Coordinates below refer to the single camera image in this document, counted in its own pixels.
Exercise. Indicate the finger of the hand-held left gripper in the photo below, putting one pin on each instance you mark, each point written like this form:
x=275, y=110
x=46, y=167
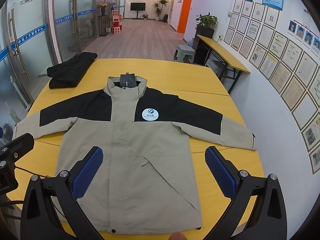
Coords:
x=20, y=145

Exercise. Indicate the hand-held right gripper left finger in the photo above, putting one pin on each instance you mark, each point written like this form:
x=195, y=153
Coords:
x=87, y=172

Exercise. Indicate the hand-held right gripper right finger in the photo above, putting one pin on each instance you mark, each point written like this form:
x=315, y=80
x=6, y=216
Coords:
x=221, y=172

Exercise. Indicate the khaki and black jacket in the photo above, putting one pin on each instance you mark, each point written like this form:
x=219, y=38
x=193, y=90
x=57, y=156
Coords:
x=125, y=142

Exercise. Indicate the folded black clothes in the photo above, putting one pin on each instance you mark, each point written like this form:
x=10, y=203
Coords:
x=70, y=70

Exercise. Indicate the person's right hand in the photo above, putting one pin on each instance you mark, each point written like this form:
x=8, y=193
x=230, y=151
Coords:
x=178, y=237

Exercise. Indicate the yellow folding side table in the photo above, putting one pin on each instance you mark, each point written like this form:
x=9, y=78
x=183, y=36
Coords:
x=225, y=55

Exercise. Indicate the grey plastic stool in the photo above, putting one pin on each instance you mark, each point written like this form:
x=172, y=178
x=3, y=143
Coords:
x=184, y=52

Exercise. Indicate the black cabinet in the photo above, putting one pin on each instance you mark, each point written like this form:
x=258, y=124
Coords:
x=203, y=42

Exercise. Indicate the black metal plant stand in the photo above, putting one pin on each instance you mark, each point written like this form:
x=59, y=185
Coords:
x=104, y=25

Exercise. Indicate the stack of red boxes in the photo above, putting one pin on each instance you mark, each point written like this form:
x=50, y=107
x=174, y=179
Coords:
x=116, y=22

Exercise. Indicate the bushy green potted plant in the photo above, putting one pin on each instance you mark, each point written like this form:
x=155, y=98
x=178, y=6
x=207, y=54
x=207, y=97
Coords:
x=206, y=20

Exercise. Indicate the sunflowers in dark vase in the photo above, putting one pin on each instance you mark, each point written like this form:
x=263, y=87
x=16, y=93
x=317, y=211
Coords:
x=104, y=6

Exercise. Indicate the small potted plant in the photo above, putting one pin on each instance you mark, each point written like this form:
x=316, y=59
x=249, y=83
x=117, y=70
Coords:
x=144, y=16

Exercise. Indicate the orange door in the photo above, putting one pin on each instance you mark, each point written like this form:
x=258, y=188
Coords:
x=185, y=10

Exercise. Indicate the black television on stand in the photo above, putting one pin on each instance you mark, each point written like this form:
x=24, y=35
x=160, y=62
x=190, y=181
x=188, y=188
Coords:
x=137, y=6

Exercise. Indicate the tall potted palm plant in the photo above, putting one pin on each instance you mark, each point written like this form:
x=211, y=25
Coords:
x=160, y=6

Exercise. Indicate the wall of framed notices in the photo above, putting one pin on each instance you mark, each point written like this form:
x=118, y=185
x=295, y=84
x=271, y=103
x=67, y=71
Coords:
x=285, y=55

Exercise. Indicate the staff photo wall display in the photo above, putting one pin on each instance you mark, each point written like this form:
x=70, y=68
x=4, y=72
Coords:
x=303, y=35

